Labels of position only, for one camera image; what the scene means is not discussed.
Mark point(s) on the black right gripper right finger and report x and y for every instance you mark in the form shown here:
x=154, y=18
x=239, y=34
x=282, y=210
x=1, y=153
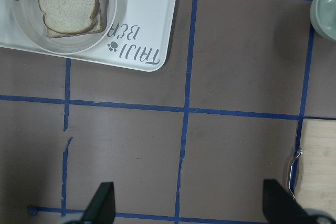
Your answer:
x=280, y=207

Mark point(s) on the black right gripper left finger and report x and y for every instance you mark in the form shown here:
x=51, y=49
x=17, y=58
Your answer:
x=101, y=209

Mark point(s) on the round white plate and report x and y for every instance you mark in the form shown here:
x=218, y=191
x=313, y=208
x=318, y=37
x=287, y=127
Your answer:
x=29, y=17

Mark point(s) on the bread slice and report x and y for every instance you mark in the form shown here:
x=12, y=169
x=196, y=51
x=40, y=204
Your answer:
x=69, y=16
x=99, y=26

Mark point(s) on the wooden cutting board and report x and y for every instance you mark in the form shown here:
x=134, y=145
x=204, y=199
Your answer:
x=314, y=179

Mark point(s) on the cream bear serving tray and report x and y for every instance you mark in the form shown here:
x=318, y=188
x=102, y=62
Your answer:
x=138, y=38

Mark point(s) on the green bowl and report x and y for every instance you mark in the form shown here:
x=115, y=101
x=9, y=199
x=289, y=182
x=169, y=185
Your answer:
x=322, y=17

